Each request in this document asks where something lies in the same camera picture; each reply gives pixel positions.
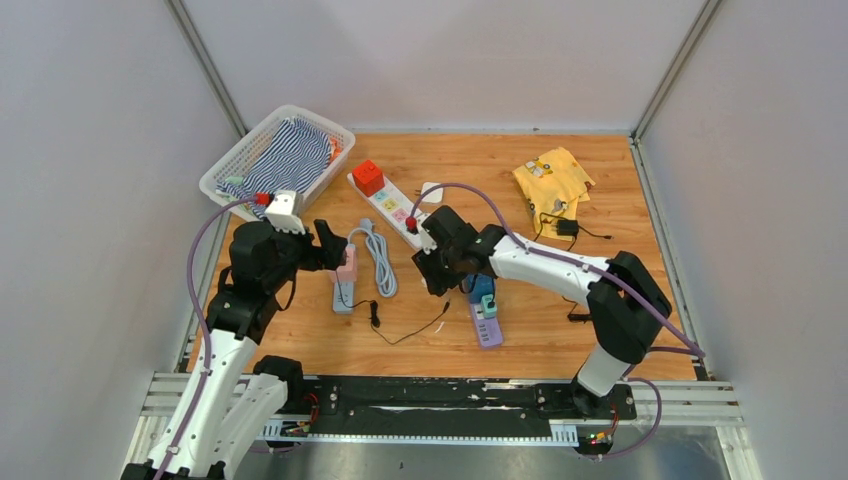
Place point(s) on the red cube socket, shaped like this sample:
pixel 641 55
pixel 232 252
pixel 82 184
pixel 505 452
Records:
pixel 368 178

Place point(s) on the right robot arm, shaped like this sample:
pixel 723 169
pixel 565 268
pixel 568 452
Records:
pixel 626 306

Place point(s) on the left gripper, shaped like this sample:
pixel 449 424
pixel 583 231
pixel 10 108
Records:
pixel 332 246

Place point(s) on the black power adapter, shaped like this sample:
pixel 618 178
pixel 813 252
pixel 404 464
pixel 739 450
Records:
pixel 567 228

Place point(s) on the striped cloth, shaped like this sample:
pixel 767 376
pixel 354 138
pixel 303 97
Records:
pixel 295 158

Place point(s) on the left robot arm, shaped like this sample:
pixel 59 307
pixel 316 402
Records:
pixel 211 432

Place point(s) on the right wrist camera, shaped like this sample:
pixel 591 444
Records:
pixel 421 238

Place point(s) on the teal charger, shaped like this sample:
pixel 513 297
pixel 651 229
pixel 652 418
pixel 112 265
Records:
pixel 488 306

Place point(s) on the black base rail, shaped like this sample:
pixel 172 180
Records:
pixel 458 411

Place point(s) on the white square adapter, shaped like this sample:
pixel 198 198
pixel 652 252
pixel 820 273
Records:
pixel 431 193

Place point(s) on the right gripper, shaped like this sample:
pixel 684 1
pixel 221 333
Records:
pixel 437 282

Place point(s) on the white colourful power strip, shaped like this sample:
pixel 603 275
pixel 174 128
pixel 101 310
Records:
pixel 393 206

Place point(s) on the blue cube socket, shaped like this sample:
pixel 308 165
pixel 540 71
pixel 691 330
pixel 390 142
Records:
pixel 478 286

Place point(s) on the pink cube socket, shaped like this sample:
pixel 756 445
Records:
pixel 348 271

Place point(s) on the purple power bank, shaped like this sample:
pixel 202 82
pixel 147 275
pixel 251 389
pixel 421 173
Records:
pixel 487 330

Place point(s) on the yellow cloth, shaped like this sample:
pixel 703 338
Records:
pixel 553 184

